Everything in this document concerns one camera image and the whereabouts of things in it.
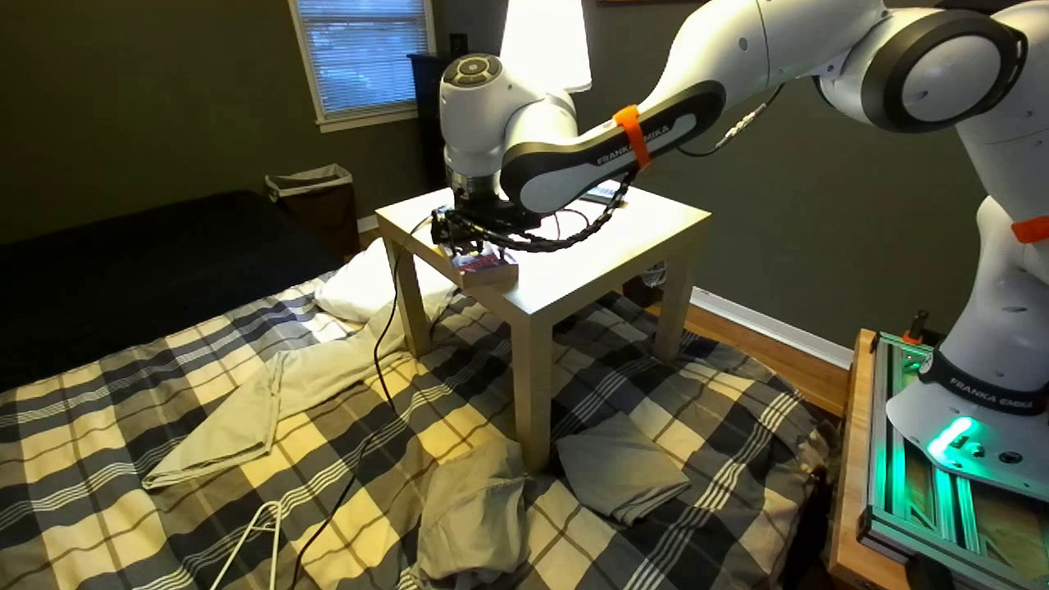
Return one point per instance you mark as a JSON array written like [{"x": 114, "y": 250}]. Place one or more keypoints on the brown waste basket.
[{"x": 315, "y": 201}]

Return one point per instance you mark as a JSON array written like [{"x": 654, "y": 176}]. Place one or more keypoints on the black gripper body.
[{"x": 477, "y": 228}]

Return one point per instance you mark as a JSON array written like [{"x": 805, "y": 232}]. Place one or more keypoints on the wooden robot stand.
[{"x": 854, "y": 480}]

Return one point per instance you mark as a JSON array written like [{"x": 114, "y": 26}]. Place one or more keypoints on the table lamp white shade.
[{"x": 544, "y": 43}]

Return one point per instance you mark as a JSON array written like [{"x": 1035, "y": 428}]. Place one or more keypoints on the light wooden side table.
[{"x": 590, "y": 262}]

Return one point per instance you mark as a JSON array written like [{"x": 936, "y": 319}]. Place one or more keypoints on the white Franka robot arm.
[{"x": 764, "y": 43}]

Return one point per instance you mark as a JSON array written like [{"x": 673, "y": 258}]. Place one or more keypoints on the white pillow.
[{"x": 365, "y": 286}]

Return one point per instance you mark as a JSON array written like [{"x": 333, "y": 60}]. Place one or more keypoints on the long beige cloth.
[{"x": 241, "y": 413}]

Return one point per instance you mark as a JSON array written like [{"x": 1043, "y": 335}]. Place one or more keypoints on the white framed window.
[{"x": 362, "y": 55}]

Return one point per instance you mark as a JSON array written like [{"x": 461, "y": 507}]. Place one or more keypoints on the folded grey cloth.
[
  {"x": 468, "y": 514},
  {"x": 622, "y": 470}
]

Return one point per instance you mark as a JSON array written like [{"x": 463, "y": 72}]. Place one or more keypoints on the dark wooden dresser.
[{"x": 426, "y": 110}]

